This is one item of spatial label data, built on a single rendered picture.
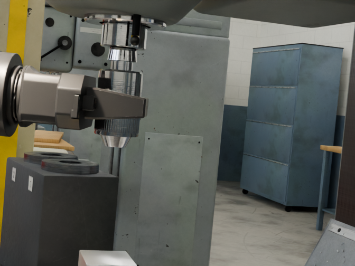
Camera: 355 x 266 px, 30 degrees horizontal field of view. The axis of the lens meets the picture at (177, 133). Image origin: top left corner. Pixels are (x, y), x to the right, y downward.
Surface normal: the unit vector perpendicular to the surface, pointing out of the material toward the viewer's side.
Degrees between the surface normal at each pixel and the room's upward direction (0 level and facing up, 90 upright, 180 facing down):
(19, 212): 90
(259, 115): 90
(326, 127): 90
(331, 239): 64
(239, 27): 90
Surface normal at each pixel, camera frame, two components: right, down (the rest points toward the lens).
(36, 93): 0.00, 0.05
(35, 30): 0.30, 0.07
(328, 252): -0.81, -0.50
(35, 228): -0.88, -0.05
